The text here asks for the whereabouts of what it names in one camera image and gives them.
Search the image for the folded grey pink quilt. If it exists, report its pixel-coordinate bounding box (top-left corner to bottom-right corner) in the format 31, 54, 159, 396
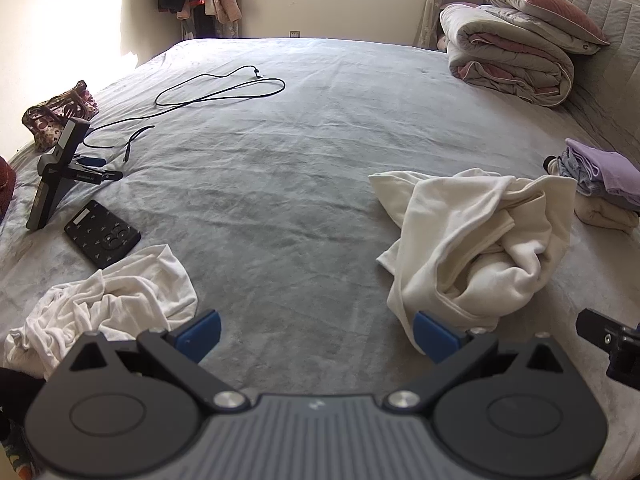
439, 2, 576, 108

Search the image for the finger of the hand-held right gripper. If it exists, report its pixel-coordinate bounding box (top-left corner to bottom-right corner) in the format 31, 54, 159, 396
576, 308, 623, 356

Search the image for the floral fabric bag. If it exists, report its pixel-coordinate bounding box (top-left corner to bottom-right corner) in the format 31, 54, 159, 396
22, 81, 99, 152

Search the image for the pink hanging coat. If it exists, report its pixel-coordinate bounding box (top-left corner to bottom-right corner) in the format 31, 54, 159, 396
205, 0, 243, 26

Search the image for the grey quilted headboard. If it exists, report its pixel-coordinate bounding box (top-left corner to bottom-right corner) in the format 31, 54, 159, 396
550, 0, 640, 171

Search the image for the person's black clothing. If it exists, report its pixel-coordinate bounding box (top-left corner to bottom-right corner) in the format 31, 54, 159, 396
0, 367, 48, 480

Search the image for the black patterned phone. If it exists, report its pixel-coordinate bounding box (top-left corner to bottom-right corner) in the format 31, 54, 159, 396
64, 200, 142, 270

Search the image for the cream bear-print sweatshirt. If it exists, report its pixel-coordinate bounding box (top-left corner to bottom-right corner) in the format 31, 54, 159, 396
368, 168, 578, 358

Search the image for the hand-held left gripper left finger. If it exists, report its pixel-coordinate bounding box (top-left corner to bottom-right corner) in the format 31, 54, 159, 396
65, 309, 252, 416

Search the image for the white t-shirt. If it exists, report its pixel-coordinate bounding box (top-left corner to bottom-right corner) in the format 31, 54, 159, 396
2, 244, 199, 381

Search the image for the black cable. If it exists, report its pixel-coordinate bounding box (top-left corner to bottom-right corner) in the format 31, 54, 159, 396
82, 66, 287, 166

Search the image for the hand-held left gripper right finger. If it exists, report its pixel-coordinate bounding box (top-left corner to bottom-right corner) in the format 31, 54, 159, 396
382, 310, 571, 416

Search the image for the grey phone stand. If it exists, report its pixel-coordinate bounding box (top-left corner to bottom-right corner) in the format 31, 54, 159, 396
26, 117, 123, 232

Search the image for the folded blue-grey garment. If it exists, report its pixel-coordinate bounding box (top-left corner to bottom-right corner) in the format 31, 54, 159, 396
559, 152, 608, 196

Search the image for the folded purple garment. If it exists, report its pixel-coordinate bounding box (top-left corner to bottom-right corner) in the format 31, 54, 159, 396
565, 138, 640, 200

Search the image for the pink grey pillow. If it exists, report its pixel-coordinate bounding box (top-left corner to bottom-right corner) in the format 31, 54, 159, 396
471, 0, 611, 56

